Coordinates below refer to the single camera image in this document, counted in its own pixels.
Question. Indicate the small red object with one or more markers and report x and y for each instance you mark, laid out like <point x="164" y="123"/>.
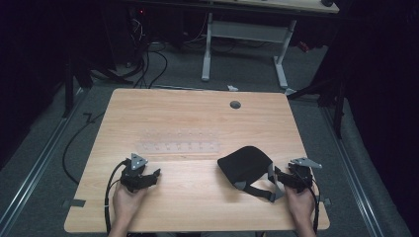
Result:
<point x="303" y="46"/>

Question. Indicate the black metal stand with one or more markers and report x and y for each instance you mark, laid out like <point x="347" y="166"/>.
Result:
<point x="69" y="85"/>
<point x="337" y="108"/>

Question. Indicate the grey tape piece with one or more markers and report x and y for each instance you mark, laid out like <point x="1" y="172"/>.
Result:
<point x="75" y="203"/>
<point x="326" y="201"/>

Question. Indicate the person's left hand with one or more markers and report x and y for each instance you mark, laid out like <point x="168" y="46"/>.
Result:
<point x="126" y="202"/>

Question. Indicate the person's right hand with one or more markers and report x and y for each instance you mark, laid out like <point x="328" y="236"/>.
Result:
<point x="300" y="204"/>

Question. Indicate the clear plastic tray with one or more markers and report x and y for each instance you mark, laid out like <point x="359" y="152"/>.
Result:
<point x="179" y="142"/>

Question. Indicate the small white floor object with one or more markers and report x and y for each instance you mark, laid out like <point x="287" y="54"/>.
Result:
<point x="232" y="88"/>

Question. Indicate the white desk frame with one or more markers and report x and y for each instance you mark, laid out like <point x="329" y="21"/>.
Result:
<point x="245" y="31"/>

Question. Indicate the metal floor rail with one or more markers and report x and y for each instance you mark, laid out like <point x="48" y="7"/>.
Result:
<point x="354" y="174"/>
<point x="39" y="164"/>

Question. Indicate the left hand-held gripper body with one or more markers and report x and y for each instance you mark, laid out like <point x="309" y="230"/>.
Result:
<point x="132" y="179"/>

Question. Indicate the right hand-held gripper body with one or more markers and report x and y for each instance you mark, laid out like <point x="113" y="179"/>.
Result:
<point x="301" y="176"/>

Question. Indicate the black computer mouse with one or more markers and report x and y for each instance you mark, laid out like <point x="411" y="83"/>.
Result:
<point x="327" y="2"/>

